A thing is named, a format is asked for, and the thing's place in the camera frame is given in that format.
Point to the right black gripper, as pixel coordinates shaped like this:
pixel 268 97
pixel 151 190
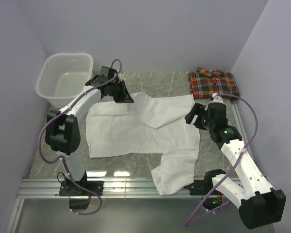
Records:
pixel 199 109

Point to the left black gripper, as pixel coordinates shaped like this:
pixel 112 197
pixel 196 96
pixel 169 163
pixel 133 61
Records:
pixel 125 97

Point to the white long sleeve shirt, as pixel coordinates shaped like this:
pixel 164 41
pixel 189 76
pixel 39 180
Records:
pixel 148 125

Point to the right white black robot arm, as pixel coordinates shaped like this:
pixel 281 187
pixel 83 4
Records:
pixel 258 202

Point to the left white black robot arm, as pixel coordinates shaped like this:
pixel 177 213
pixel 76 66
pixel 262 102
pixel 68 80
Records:
pixel 62 132

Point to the folded plaid flannel shirt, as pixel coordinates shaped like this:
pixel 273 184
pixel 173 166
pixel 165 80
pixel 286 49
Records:
pixel 204 82

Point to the white plastic laundry basket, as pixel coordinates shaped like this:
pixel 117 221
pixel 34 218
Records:
pixel 63 77

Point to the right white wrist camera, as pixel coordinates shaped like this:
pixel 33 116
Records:
pixel 216 98

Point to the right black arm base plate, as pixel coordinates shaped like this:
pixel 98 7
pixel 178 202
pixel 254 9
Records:
pixel 199 188

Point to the aluminium mounting rail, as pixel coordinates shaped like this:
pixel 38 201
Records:
pixel 117 188

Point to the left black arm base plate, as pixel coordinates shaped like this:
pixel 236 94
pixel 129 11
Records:
pixel 80 195

